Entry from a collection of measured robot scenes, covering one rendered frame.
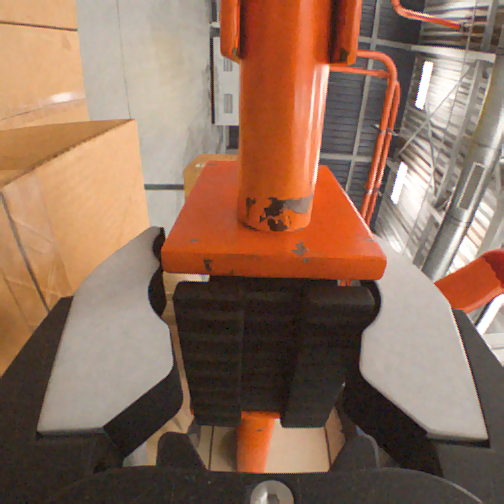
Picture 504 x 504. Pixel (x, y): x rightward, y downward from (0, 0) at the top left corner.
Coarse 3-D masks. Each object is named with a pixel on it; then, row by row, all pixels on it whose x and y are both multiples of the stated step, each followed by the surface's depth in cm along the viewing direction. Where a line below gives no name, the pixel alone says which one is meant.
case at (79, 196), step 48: (0, 144) 21; (48, 144) 19; (96, 144) 21; (0, 192) 12; (48, 192) 16; (96, 192) 22; (144, 192) 33; (0, 240) 12; (48, 240) 16; (96, 240) 22; (0, 288) 12; (48, 288) 16; (0, 336) 12
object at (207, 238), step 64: (192, 192) 10; (320, 192) 11; (192, 256) 7; (256, 256) 7; (320, 256) 7; (384, 256) 7; (192, 320) 7; (256, 320) 9; (320, 320) 7; (192, 384) 9; (256, 384) 10; (320, 384) 9
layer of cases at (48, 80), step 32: (0, 0) 41; (32, 0) 49; (64, 0) 60; (0, 32) 43; (32, 32) 52; (64, 32) 64; (0, 64) 46; (32, 64) 55; (64, 64) 67; (0, 96) 48; (32, 96) 57; (64, 96) 70; (0, 128) 49
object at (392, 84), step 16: (416, 16) 577; (432, 16) 574; (384, 112) 679; (384, 128) 701; (384, 144) 763; (384, 160) 785; (368, 176) 793; (368, 192) 812; (368, 208) 887; (368, 224) 916
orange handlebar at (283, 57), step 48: (240, 0) 6; (288, 0) 5; (336, 0) 6; (240, 48) 7; (288, 48) 6; (336, 48) 6; (240, 96) 7; (288, 96) 6; (240, 144) 8; (288, 144) 7; (240, 192) 8; (288, 192) 8; (240, 432) 15
